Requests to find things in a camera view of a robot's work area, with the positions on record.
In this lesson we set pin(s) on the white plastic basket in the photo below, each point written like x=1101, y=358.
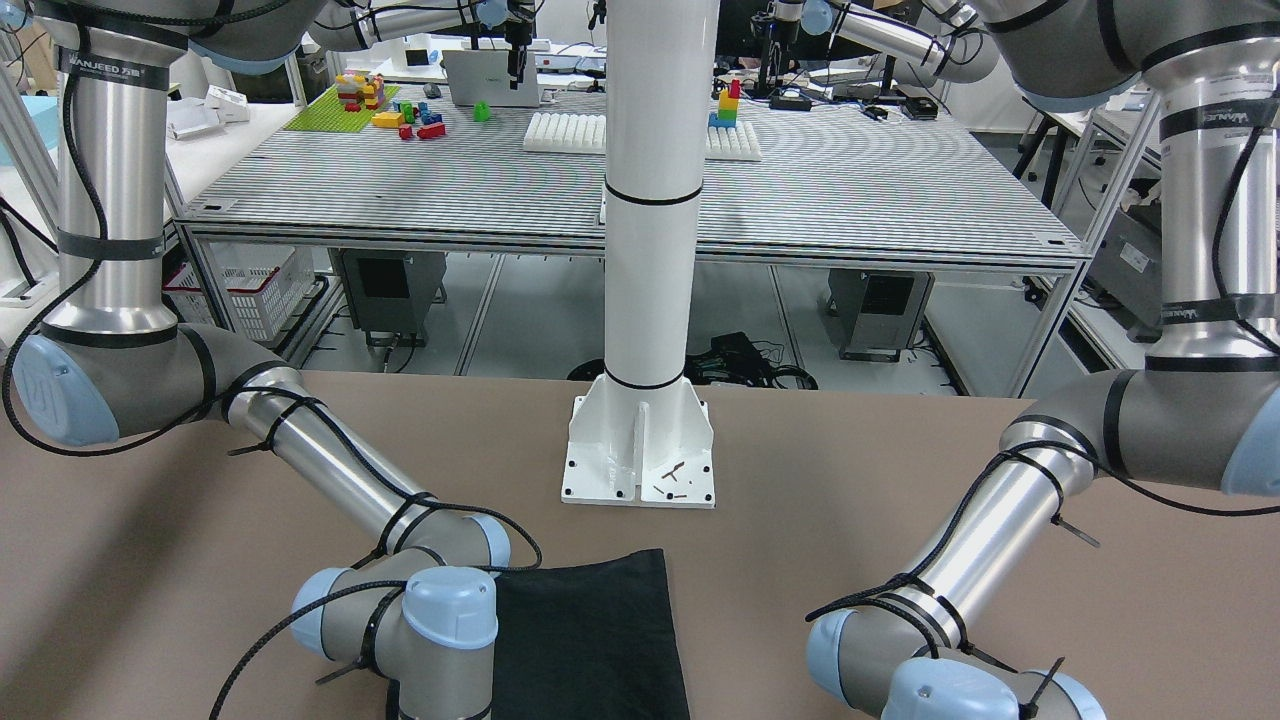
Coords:
x=264, y=284

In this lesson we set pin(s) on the striped background work table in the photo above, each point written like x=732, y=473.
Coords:
x=834, y=188

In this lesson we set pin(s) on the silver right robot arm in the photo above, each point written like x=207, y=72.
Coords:
x=106, y=366

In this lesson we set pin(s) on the white central robot column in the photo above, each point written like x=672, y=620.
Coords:
x=641, y=436

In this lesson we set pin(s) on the green lego baseplate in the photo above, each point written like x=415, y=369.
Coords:
x=327, y=114

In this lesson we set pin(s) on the black graphic t-shirt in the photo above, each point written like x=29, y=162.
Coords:
x=594, y=641

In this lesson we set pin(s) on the white peg tray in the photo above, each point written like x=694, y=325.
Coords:
x=565, y=132

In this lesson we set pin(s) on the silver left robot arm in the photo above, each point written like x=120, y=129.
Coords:
x=1202, y=412

